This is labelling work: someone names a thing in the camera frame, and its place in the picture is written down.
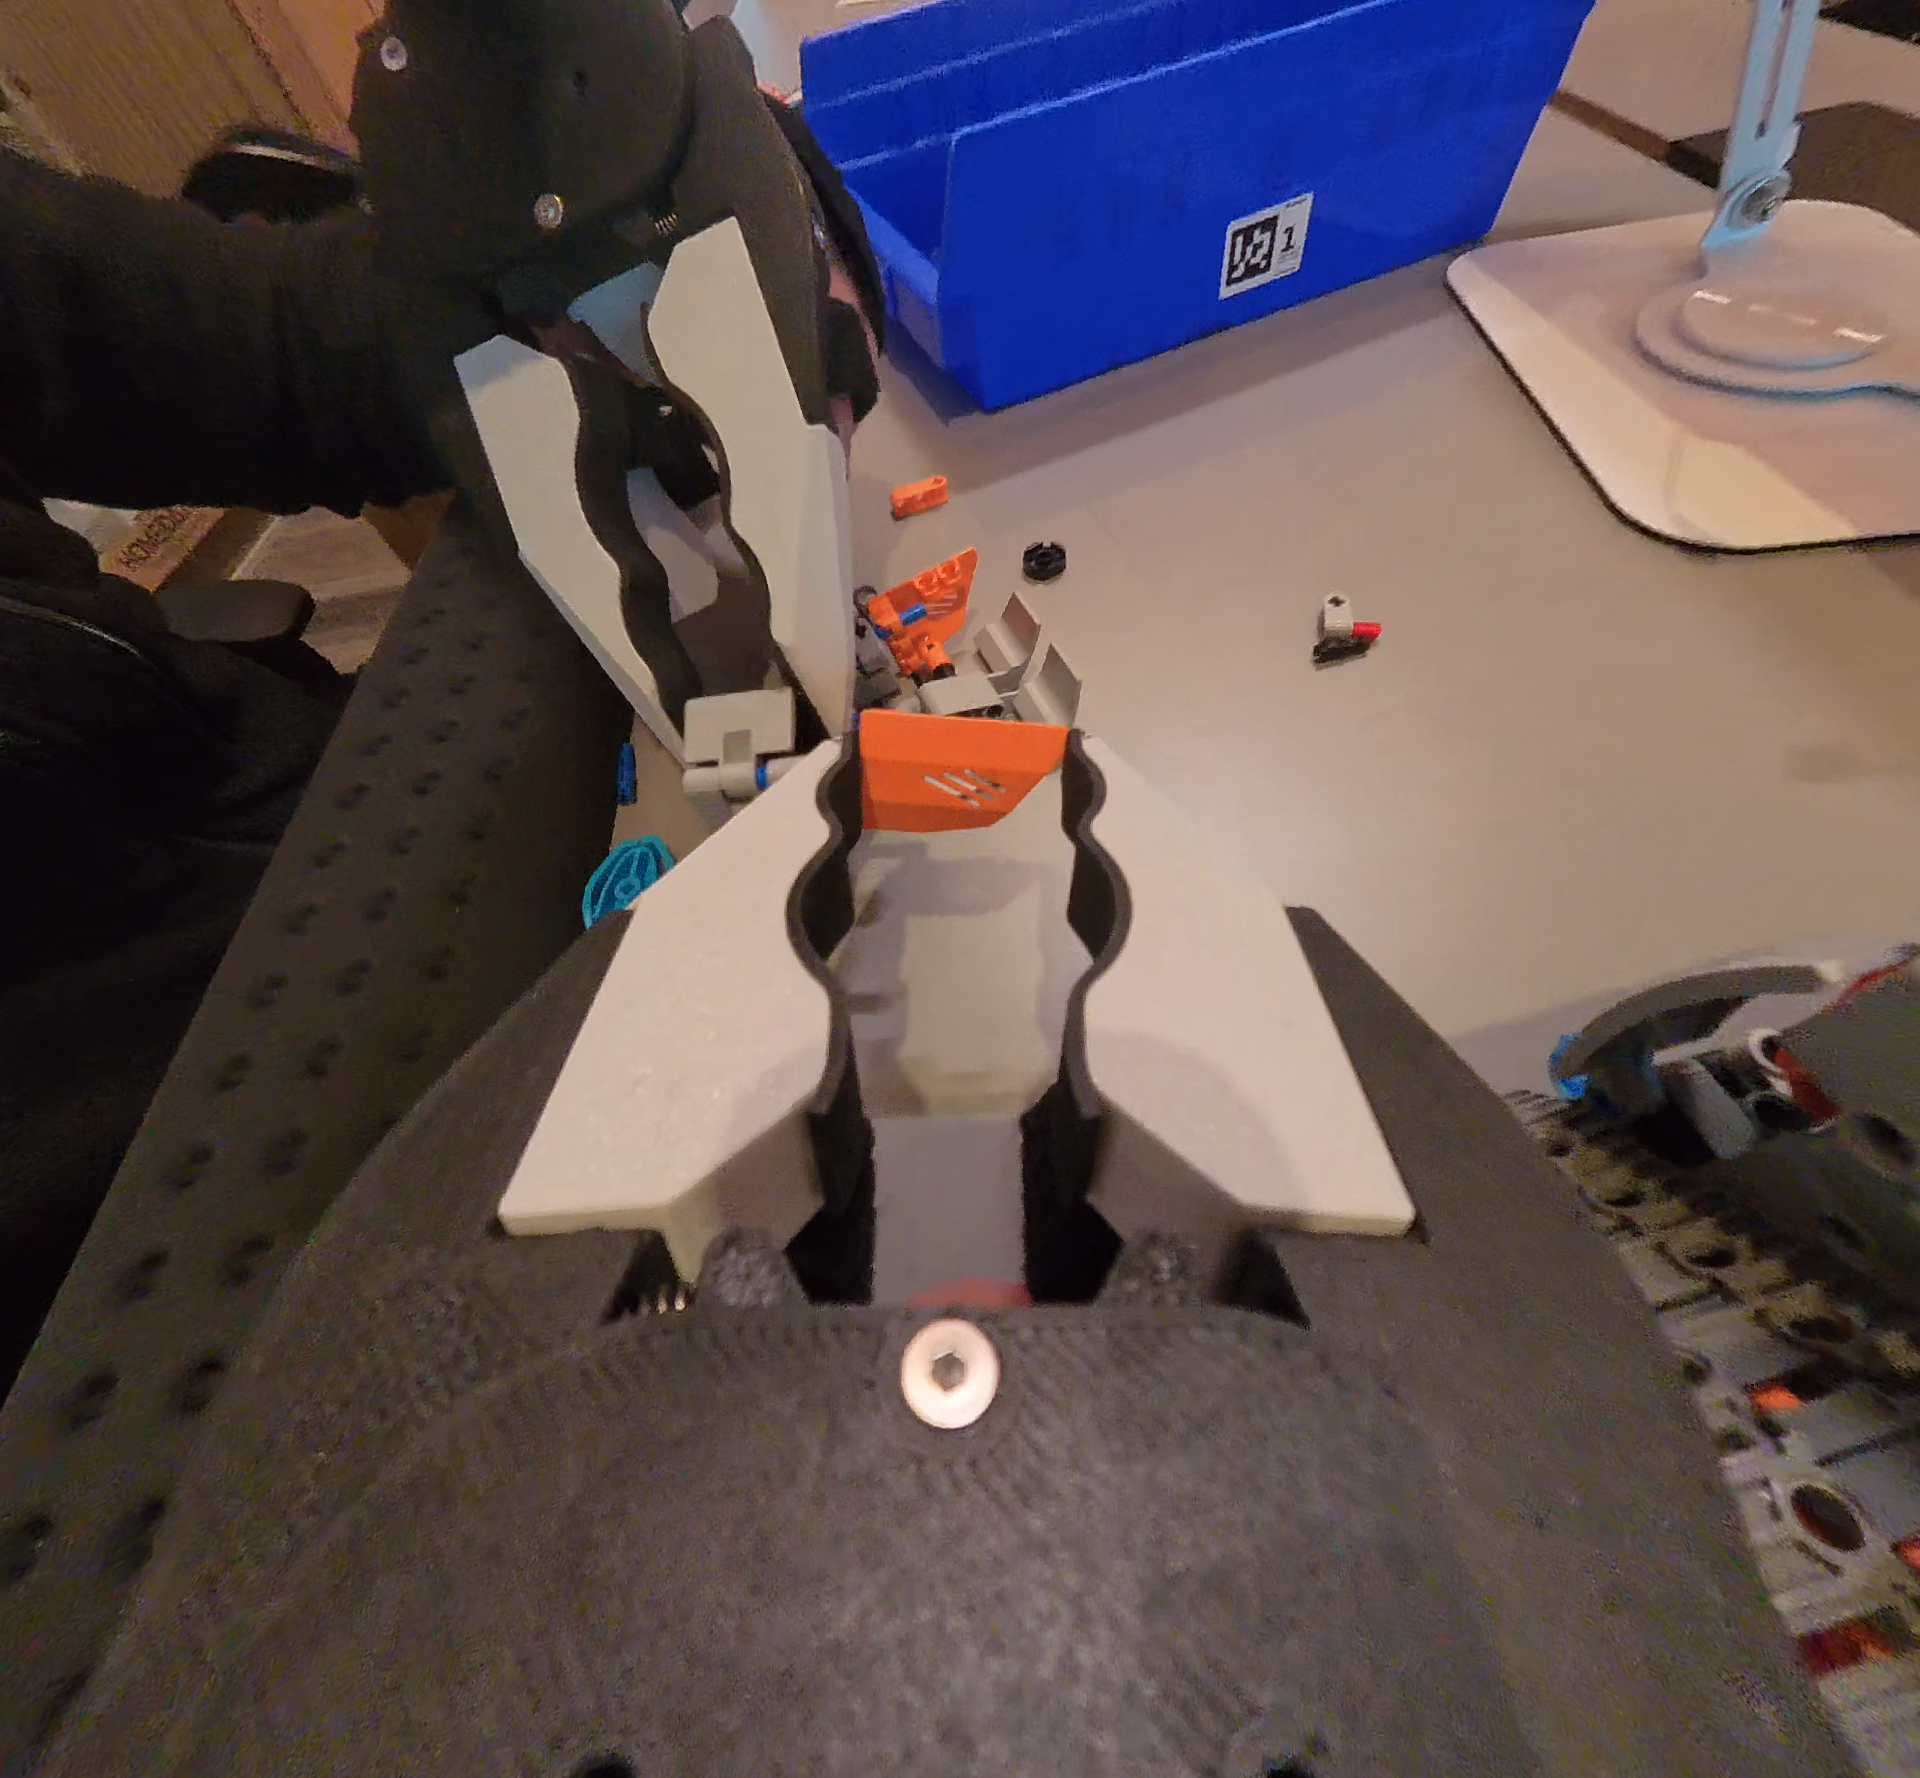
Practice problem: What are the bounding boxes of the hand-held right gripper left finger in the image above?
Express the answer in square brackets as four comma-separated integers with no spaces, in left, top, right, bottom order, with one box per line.
[495,740,874,1269]

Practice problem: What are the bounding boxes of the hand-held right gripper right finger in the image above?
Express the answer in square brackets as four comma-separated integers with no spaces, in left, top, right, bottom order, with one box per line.
[1057,730,1422,1262]

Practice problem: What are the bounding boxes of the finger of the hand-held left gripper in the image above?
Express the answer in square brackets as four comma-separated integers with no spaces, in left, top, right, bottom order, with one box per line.
[450,339,711,762]
[641,215,861,737]

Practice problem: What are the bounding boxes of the grey hinged brick piece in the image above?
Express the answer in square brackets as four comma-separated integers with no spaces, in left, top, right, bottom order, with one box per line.
[682,688,804,807]

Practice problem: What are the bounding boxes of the grey orange brick assembly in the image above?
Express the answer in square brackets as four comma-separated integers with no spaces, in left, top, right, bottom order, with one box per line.
[850,543,1081,730]

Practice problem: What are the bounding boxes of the orange panel brick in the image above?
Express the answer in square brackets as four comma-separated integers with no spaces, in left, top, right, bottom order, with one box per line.
[858,710,1074,838]

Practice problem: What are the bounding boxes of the light blue brick separator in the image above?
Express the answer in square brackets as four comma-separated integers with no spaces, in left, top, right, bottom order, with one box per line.
[581,829,671,927]

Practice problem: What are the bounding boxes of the black perforated foam pad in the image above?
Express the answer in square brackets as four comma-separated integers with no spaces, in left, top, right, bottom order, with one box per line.
[0,516,706,1778]

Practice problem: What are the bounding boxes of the blue bin with white tag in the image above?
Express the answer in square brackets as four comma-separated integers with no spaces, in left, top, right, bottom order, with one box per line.
[798,0,1641,415]

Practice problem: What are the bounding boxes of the person's black clothing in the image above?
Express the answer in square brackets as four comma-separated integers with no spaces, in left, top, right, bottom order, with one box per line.
[0,459,363,1361]

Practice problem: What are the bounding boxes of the tracked toy brick robot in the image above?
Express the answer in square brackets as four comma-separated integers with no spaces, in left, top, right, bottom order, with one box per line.
[1514,943,1920,1778]

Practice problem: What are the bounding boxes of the white tablet stand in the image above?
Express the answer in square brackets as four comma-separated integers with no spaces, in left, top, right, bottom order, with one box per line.
[1446,0,1920,551]

